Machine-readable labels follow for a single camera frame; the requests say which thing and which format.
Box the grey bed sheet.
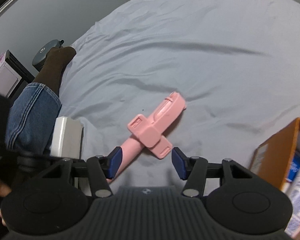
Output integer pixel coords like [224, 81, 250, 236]
[57, 0, 300, 188]

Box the dark round floor device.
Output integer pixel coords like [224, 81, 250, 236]
[32, 39, 64, 72]

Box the left leg in jeans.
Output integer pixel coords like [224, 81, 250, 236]
[5, 47, 76, 154]

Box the blue small box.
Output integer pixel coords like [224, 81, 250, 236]
[287, 150, 300, 183]

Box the long white glasses box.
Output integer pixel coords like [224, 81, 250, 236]
[50, 116, 83, 159]

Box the white black bedside unit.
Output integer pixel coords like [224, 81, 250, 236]
[0, 50, 34, 100]

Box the white blue cream tube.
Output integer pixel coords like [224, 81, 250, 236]
[285, 170, 300, 238]

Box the pink folding phone holder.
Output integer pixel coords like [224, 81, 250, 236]
[116, 92, 186, 175]

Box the orange white storage box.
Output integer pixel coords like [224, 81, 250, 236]
[249, 118, 300, 190]

